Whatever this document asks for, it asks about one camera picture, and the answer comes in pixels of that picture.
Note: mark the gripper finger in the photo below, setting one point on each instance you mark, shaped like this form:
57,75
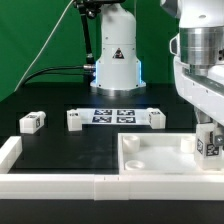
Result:
218,136
203,118

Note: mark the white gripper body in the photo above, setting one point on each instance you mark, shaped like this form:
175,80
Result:
201,92

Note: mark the white square tabletop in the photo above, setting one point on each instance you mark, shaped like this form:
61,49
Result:
160,153

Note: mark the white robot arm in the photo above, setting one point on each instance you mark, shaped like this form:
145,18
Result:
198,61

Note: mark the white fiducial marker sheet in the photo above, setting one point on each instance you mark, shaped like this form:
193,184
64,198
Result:
110,116

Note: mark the white U-shaped fence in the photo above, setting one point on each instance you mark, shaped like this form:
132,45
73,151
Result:
102,187

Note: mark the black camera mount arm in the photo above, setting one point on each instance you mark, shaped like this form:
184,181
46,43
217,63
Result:
88,9

